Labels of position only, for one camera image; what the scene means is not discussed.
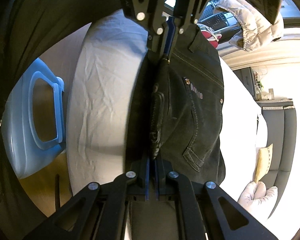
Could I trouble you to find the black denim pants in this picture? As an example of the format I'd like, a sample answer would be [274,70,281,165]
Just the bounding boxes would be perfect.
[125,25,226,184]

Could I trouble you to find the black perforated basket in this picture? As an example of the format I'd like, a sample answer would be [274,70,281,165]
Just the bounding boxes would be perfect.
[198,2,230,30]

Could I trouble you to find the white pillow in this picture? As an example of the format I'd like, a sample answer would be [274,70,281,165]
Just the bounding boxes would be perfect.
[238,181,278,211]

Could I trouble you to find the beige puffer jacket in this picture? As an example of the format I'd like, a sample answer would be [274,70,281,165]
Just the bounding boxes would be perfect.
[214,0,284,52]

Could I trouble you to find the white bed sheet mattress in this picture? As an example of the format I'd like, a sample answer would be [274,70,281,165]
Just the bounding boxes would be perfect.
[66,10,268,199]

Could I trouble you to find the yellow cushion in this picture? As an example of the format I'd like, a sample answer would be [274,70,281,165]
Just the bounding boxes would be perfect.
[254,144,273,183]

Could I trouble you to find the dark nightstand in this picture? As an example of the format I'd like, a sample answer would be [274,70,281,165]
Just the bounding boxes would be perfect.
[234,67,262,101]

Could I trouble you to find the blue plastic storage bin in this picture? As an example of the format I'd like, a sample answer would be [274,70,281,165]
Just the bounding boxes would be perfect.
[1,58,66,179]

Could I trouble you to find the clutter on nightstand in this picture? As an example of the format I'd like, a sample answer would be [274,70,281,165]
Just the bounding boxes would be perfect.
[253,71,275,101]

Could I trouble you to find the dark grey padded headboard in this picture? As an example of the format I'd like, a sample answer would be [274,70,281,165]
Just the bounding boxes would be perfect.
[262,106,297,213]

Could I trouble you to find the red bag with white rope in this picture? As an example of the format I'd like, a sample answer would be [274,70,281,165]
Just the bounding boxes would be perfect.
[197,23,222,48]

